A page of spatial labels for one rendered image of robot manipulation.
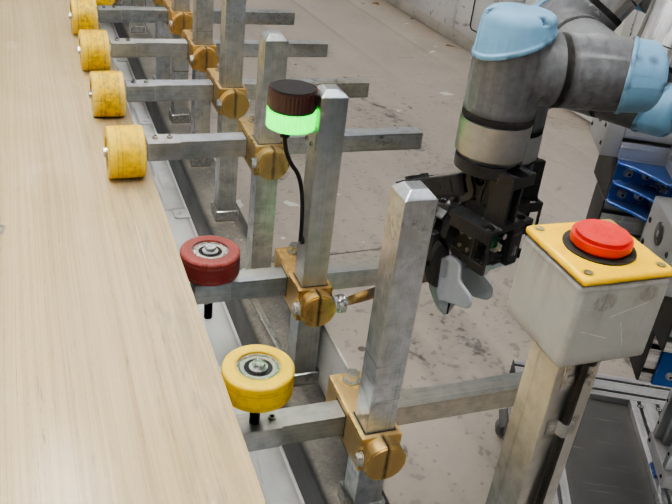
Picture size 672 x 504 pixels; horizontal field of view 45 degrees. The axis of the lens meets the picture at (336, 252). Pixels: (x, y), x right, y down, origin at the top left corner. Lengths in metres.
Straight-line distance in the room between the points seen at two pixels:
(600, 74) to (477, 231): 0.20
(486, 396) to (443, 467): 1.10
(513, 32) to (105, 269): 0.58
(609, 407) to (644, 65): 1.38
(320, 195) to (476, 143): 0.26
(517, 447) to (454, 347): 1.90
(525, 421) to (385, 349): 0.27
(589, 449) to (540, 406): 1.39
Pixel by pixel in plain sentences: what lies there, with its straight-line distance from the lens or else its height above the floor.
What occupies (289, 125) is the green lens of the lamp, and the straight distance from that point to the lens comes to 0.96.
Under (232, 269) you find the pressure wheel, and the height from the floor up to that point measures 0.89.
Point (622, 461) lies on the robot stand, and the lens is 1.99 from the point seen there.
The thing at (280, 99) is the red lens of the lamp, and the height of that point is 1.14.
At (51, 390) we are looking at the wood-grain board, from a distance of 0.88.
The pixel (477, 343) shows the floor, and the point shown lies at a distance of 2.57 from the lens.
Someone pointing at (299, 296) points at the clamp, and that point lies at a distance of 1.09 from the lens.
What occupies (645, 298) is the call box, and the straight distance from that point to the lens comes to 0.55.
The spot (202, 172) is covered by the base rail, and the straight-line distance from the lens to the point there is 1.78.
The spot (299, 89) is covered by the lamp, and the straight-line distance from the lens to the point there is 0.97.
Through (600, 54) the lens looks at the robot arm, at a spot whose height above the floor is 1.26.
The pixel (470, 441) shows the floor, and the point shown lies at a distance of 2.22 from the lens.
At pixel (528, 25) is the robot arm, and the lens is 0.80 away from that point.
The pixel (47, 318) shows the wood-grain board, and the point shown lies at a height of 0.90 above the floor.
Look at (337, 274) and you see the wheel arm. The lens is 1.15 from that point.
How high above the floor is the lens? 1.47
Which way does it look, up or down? 30 degrees down
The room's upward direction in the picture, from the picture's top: 7 degrees clockwise
